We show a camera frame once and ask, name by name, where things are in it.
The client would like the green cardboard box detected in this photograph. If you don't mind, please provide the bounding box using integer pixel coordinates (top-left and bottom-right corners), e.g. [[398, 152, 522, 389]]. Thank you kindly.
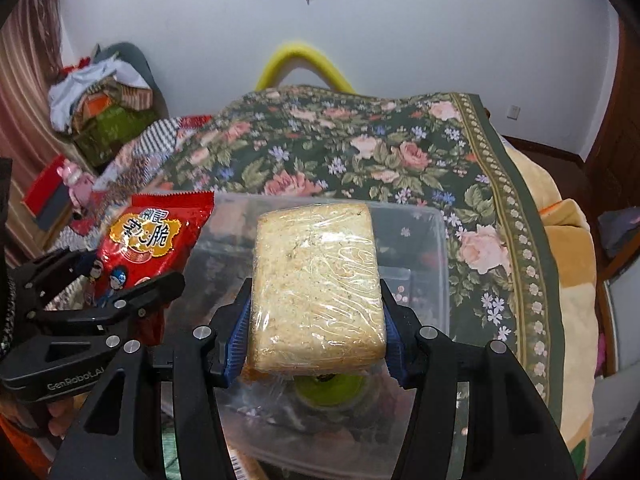
[[74, 105, 162, 168]]

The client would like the grey cloth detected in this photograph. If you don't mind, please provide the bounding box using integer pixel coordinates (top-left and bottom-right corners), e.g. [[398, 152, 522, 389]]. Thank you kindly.
[[596, 207, 640, 262]]

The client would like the green round object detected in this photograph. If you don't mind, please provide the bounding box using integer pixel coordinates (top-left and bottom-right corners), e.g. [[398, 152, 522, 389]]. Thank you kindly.
[[294, 372, 372, 412]]

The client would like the zigzag patterned cloth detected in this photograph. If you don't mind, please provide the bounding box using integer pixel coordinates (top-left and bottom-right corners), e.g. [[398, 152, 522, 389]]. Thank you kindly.
[[100, 116, 216, 202]]

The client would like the striped brown curtain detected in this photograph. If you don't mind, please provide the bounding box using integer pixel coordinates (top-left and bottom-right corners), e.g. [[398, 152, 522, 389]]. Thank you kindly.
[[0, 0, 71, 253]]

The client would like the grey chair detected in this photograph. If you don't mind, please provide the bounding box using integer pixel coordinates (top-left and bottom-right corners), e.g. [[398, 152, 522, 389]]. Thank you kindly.
[[95, 42, 168, 121]]

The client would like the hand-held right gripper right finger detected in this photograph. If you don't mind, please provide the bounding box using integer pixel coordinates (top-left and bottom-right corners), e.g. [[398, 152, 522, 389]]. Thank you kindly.
[[377, 277, 581, 480]]

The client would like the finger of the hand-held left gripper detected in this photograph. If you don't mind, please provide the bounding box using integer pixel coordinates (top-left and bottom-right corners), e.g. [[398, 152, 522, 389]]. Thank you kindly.
[[10, 247, 101, 312], [25, 271, 187, 336]]

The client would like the floral green blanket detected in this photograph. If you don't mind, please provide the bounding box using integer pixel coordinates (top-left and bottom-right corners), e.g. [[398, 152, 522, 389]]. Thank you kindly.
[[100, 85, 561, 411]]

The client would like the person's left hand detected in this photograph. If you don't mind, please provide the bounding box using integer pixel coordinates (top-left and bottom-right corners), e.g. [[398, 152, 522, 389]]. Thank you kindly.
[[45, 397, 81, 438]]

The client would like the dark wooden door frame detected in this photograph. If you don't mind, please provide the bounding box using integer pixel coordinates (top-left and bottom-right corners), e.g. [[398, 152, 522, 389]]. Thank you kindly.
[[584, 20, 640, 213]]

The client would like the plastic-wrapped beige cake block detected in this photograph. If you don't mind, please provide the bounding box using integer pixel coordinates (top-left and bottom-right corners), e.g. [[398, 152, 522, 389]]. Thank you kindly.
[[248, 203, 388, 373]]

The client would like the red flat box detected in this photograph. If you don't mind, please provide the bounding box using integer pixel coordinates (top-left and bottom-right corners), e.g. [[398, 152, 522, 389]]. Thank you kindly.
[[22, 157, 76, 233]]

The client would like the clear plastic container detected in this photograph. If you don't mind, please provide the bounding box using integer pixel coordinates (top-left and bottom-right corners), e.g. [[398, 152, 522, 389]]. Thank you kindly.
[[160, 192, 473, 480]]

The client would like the pile of clothes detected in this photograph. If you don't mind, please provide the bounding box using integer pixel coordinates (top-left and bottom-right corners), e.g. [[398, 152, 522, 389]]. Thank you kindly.
[[47, 52, 156, 136]]

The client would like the red snack packet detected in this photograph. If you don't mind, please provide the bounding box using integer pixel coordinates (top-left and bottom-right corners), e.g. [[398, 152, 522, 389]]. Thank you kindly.
[[92, 191, 216, 346]]

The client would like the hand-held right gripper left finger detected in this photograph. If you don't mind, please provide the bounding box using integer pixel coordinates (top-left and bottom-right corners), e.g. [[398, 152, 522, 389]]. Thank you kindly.
[[47, 277, 253, 480]]

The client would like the pink toy figure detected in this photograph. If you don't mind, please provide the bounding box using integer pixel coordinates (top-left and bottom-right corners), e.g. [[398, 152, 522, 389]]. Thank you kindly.
[[56, 157, 99, 207]]

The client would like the yellow fleece blanket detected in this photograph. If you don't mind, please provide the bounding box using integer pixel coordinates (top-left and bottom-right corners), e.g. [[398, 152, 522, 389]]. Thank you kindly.
[[500, 140, 617, 480]]

